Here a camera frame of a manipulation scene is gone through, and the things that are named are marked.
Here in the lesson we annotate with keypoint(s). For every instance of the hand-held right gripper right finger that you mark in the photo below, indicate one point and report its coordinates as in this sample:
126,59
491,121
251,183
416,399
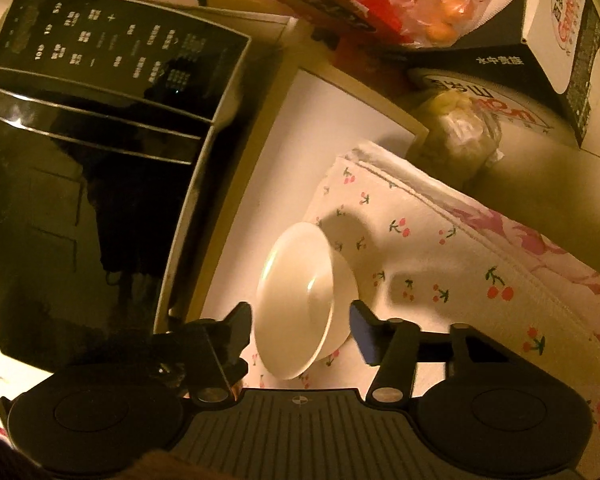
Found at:
362,332

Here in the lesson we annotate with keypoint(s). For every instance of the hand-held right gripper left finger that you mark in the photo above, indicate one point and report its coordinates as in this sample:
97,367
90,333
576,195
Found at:
240,332

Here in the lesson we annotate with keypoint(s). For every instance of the small cream bowl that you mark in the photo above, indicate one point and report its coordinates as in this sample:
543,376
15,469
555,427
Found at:
290,300

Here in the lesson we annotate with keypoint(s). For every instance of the cherry print tablecloth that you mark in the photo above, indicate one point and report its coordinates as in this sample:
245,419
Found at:
430,260

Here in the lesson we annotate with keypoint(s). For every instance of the pink floral cloth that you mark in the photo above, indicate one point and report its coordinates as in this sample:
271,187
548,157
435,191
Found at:
555,260

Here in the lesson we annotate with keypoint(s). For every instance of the clear plastic bag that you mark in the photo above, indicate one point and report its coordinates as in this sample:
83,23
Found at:
455,135

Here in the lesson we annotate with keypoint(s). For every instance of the black microwave oven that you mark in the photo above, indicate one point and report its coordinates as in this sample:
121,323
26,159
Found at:
80,160

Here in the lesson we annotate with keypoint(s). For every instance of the white package with red label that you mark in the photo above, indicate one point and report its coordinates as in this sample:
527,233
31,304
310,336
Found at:
520,105

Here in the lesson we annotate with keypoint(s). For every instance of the plastic bag of oranges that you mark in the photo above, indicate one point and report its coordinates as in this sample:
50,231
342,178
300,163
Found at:
445,15

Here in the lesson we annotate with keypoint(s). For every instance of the white and black carton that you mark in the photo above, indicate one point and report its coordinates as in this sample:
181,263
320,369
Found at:
545,35

